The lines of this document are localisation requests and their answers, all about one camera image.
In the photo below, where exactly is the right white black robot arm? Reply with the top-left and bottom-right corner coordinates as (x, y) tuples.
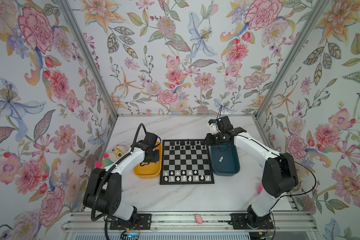
(205, 116), (299, 229)

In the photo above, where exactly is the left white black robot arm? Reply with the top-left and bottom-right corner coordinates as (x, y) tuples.
(83, 123), (161, 226)

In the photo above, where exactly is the yellow plastic tray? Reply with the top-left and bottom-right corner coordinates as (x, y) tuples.
(133, 144), (162, 179)

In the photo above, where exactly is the dark teal plastic tray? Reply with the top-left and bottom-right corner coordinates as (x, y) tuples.
(210, 143), (241, 177)

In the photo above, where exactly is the black white chessboard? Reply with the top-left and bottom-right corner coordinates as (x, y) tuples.
(160, 139), (215, 185)

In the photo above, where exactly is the colourful plush toy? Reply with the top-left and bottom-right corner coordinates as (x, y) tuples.
(95, 145), (128, 169)

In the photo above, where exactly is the pink striped plush doll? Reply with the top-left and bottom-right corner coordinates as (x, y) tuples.
(258, 185), (264, 194)

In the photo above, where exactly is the small pink toy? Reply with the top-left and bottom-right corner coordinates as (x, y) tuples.
(195, 214), (204, 225)

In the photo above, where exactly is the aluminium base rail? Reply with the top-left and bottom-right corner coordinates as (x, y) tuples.
(62, 211), (318, 233)

